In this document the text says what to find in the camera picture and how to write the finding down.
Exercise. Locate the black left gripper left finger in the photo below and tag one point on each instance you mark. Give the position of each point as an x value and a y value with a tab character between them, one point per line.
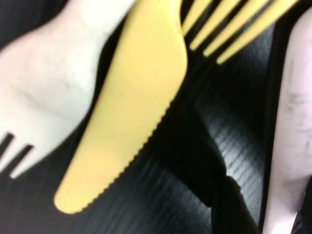
207	165

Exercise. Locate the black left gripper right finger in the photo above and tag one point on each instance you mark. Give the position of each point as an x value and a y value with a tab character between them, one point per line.
231	209

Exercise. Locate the pink plastic spoon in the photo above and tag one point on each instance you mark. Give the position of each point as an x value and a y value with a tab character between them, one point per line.
292	146

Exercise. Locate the yellow plastic fork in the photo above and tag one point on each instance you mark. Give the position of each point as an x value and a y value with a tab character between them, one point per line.
213	49

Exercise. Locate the yellow plastic knife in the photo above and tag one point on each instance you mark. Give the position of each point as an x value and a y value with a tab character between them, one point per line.
126	109

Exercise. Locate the white plastic fork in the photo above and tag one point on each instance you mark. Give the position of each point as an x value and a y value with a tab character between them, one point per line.
48	73

